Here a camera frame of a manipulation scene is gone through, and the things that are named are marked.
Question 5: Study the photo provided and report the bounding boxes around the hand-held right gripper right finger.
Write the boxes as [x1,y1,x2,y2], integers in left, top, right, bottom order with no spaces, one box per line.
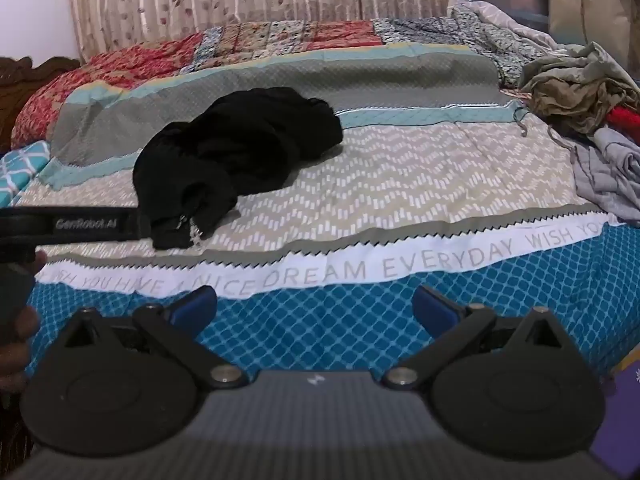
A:
[382,285,575,391]

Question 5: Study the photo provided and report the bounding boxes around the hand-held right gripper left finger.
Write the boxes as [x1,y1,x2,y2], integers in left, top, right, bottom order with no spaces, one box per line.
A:
[61,290,250,390]

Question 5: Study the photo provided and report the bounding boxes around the black pants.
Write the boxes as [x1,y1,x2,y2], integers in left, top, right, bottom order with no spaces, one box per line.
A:
[132,86,345,250]

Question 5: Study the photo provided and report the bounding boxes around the person's left hand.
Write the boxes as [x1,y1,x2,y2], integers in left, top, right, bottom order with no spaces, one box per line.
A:
[0,250,49,393]

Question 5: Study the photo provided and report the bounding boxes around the teal lattice print pillow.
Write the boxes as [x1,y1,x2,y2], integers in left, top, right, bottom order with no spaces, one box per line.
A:
[0,141,52,207]

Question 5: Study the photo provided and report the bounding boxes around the patterned teal grey bed sheet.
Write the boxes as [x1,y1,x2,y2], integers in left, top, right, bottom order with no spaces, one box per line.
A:
[10,42,640,396]

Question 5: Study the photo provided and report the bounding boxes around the carved wooden headboard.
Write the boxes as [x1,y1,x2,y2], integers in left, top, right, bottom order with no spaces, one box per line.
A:
[0,56,82,157]

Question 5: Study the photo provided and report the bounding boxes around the red patchwork quilt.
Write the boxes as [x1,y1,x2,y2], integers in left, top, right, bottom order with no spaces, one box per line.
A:
[10,17,396,151]

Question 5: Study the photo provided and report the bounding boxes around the purple cloth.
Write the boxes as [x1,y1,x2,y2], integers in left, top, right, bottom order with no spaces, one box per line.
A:
[600,355,640,463]

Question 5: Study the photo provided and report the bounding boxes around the grey crumpled garment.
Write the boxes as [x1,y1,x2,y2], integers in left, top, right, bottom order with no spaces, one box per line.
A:
[547,126,640,222]

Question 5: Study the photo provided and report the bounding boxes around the olive crumpled clothes pile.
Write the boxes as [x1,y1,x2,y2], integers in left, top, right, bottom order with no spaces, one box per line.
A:
[519,41,640,134]

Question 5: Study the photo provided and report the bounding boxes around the red cloth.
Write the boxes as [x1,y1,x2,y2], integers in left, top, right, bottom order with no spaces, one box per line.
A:
[604,105,640,132]

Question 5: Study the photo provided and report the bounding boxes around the blue white floral blanket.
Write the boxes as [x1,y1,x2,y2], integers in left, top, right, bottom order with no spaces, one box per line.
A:
[372,1,571,89]

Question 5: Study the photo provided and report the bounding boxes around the beige storage bag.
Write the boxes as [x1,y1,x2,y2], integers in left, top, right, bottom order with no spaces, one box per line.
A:
[546,0,640,61]

